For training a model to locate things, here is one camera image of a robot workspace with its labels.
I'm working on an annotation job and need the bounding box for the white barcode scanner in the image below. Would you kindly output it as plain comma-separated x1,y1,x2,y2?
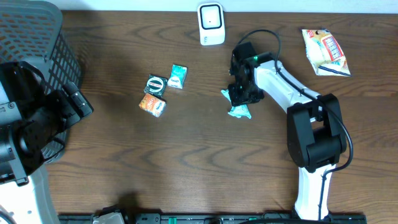
197,2,226,46

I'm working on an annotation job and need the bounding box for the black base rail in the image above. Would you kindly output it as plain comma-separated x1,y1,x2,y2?
58,212,368,224

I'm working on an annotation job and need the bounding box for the teal white drink carton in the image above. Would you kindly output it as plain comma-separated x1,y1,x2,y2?
167,65,188,89

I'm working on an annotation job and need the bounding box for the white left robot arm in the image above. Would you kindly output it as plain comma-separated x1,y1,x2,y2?
1,61,94,223

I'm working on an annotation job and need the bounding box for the grey plastic mesh basket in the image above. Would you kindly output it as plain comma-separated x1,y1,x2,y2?
1,1,81,164

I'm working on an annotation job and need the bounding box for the dark green round-label packet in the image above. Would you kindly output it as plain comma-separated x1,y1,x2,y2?
144,75,168,98

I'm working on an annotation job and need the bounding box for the orange juice carton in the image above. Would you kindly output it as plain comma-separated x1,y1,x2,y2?
139,93,167,118

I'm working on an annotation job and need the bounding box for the white blue snack bag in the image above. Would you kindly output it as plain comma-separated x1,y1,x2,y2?
302,29,351,77

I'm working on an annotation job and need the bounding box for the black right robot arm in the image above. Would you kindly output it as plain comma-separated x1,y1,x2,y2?
228,42,347,221

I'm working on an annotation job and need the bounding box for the teal snack packet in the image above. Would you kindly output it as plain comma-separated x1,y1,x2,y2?
221,90,252,119

